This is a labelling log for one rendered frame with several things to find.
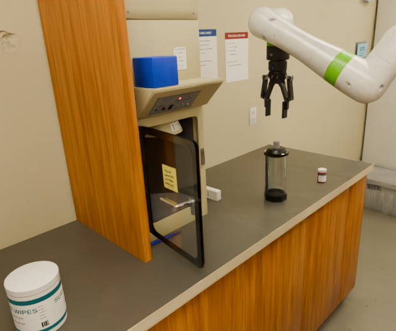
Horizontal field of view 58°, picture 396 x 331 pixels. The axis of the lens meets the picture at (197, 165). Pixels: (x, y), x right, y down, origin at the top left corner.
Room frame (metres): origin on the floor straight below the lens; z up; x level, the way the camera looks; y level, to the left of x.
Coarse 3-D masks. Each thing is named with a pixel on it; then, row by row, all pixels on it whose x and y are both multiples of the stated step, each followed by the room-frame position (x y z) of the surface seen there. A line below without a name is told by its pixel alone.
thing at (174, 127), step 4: (176, 120) 1.33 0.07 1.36; (160, 124) 1.28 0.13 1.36; (164, 124) 1.29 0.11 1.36; (168, 124) 1.29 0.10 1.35; (172, 124) 1.30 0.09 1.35; (176, 124) 1.32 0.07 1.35; (180, 124) 1.36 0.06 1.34; (156, 128) 1.28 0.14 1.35; (160, 128) 1.28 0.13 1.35; (164, 128) 1.28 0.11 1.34; (168, 128) 1.29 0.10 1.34; (172, 128) 1.29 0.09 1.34; (176, 128) 1.31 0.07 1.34; (180, 128) 1.33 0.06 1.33; (168, 132) 1.28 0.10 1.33; (172, 132) 1.29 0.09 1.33; (176, 132) 1.30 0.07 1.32; (180, 132) 1.32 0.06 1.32
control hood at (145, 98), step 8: (184, 80) 1.29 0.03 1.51; (192, 80) 1.27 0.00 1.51; (200, 80) 1.26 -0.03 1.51; (208, 80) 1.24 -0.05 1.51; (216, 80) 1.27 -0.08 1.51; (136, 88) 1.14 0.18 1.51; (144, 88) 1.11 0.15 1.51; (160, 88) 1.10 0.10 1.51; (168, 88) 1.12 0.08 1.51; (176, 88) 1.14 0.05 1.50; (184, 88) 1.16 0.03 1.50; (192, 88) 1.20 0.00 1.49; (200, 88) 1.23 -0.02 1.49; (208, 88) 1.27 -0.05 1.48; (216, 88) 1.30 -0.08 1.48; (136, 96) 1.14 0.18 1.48; (144, 96) 1.11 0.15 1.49; (152, 96) 1.09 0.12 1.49; (160, 96) 1.11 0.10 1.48; (168, 96) 1.14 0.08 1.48; (200, 96) 1.28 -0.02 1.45; (208, 96) 1.31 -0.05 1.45; (136, 104) 1.14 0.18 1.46; (144, 104) 1.11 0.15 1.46; (152, 104) 1.12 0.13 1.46; (192, 104) 1.29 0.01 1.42; (200, 104) 1.33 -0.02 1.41; (144, 112) 1.13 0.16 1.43; (168, 112) 1.23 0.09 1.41
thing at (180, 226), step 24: (144, 144) 1.13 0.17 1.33; (168, 144) 1.01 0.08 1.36; (192, 144) 0.91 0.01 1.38; (192, 168) 0.92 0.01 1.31; (168, 192) 1.03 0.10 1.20; (192, 192) 0.92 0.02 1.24; (168, 216) 1.04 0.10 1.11; (192, 216) 0.93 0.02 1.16; (168, 240) 1.05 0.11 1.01; (192, 240) 0.94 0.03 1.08
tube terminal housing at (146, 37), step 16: (128, 32) 1.17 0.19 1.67; (144, 32) 1.21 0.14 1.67; (160, 32) 1.25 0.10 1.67; (176, 32) 1.30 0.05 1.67; (192, 32) 1.36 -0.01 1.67; (144, 48) 1.21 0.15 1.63; (160, 48) 1.25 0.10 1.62; (192, 48) 1.35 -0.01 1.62; (192, 64) 1.35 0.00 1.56; (176, 112) 1.28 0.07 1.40; (192, 112) 1.34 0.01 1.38
